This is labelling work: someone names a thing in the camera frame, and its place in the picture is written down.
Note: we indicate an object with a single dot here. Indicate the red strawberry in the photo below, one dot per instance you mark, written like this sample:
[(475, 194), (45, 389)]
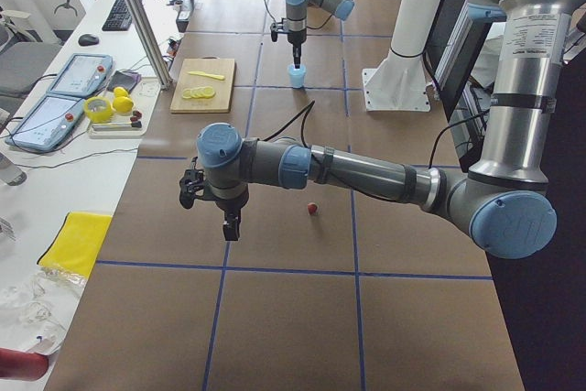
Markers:
[(312, 208)]

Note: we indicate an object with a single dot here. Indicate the white tray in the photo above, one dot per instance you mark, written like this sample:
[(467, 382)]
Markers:
[(135, 123)]

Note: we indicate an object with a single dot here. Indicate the yellow cloth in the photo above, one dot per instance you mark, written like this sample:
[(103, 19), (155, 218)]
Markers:
[(77, 244)]

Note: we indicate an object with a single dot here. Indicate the yellow plastic knife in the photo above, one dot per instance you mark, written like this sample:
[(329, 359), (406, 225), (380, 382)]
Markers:
[(203, 74)]

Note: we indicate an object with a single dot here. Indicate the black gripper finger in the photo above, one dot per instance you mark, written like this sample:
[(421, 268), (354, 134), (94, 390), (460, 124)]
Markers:
[(231, 225), (296, 51)]

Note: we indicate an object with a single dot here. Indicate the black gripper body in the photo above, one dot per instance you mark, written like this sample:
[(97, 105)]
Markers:
[(230, 204), (297, 38)]

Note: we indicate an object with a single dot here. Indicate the black computer mouse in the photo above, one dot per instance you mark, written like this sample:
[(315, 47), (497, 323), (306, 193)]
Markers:
[(86, 40)]

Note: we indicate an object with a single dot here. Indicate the aluminium frame post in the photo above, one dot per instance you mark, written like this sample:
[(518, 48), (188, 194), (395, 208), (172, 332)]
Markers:
[(149, 43)]

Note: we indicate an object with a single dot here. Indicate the black keyboard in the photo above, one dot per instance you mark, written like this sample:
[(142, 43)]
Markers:
[(119, 17)]

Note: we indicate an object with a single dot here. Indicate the lower teach pendant tablet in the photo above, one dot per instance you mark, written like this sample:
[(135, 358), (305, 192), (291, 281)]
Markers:
[(48, 123)]

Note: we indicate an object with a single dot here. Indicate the bamboo cutting board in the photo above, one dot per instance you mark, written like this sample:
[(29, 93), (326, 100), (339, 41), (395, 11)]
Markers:
[(220, 103)]

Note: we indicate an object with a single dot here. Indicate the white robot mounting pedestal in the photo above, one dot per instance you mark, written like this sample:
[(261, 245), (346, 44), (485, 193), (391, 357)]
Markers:
[(399, 83)]

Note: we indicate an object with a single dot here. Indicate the light blue paper cup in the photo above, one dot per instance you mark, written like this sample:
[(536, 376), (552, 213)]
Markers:
[(297, 75)]

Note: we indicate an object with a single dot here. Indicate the upper teach pendant tablet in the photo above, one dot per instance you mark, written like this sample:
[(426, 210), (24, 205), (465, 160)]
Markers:
[(82, 75)]

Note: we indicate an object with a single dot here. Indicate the lemon slice bottom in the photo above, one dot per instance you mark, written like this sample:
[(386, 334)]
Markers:
[(211, 91)]

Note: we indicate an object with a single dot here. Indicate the red bottle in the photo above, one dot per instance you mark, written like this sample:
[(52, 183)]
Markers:
[(23, 366)]

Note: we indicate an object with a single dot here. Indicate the teach pendant tablet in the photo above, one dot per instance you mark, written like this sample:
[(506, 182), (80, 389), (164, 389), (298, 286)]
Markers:
[(82, 75), (48, 123)]

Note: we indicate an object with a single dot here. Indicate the clear plastic bag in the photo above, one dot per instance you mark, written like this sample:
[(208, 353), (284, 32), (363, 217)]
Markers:
[(37, 313)]

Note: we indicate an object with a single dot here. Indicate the yellow lemon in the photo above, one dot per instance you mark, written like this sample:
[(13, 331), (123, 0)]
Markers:
[(122, 102)]

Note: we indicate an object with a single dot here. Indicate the yellow tape roll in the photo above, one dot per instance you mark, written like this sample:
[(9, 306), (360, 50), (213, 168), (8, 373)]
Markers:
[(98, 110)]

